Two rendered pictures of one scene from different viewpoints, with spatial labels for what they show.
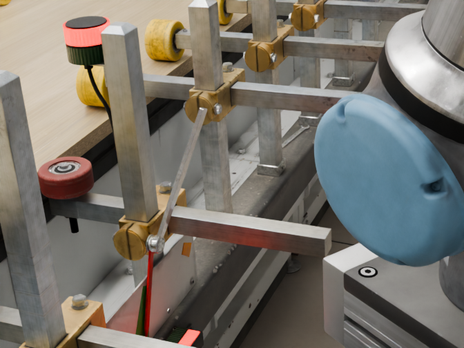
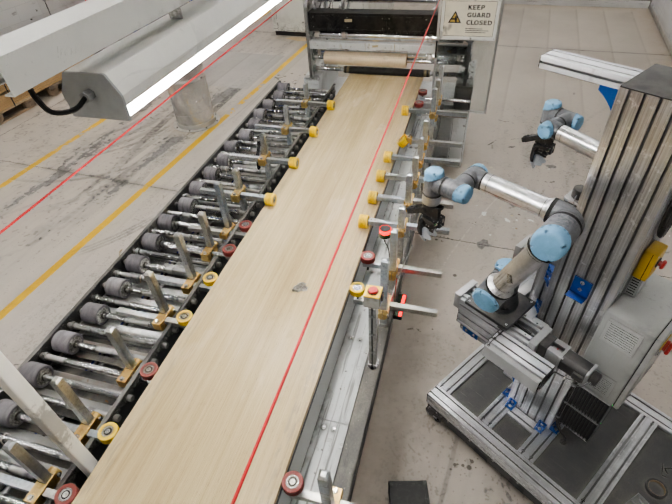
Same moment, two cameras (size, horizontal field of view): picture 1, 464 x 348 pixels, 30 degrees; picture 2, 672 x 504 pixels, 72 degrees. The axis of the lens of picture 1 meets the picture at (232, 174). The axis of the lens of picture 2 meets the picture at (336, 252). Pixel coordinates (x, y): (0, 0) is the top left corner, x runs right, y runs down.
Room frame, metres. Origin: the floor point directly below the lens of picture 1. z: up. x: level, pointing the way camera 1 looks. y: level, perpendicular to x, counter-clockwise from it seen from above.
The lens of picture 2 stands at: (-0.70, 0.63, 2.64)
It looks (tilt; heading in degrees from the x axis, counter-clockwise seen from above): 42 degrees down; 354
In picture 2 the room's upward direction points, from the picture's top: 4 degrees counter-clockwise
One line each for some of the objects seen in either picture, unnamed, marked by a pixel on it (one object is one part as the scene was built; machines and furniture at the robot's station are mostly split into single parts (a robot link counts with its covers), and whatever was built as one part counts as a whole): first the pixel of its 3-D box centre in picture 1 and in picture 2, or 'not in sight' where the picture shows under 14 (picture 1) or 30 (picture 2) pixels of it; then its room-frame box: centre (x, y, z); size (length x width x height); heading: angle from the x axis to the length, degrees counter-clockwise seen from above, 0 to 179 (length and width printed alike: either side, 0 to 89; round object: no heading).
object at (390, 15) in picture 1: (322, 7); (417, 178); (1.78, -0.21, 0.95); 0.50 x 0.04 x 0.04; 65
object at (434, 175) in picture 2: not in sight; (434, 182); (0.77, 0.06, 1.62); 0.09 x 0.08 x 0.11; 38
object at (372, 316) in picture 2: not in sight; (373, 335); (0.61, 0.34, 0.93); 0.05 x 0.05 x 0.45; 65
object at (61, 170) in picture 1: (69, 198); (367, 262); (1.17, 0.25, 0.85); 0.08 x 0.08 x 0.11
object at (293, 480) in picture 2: not in sight; (294, 487); (0.03, 0.77, 0.85); 0.08 x 0.08 x 0.11
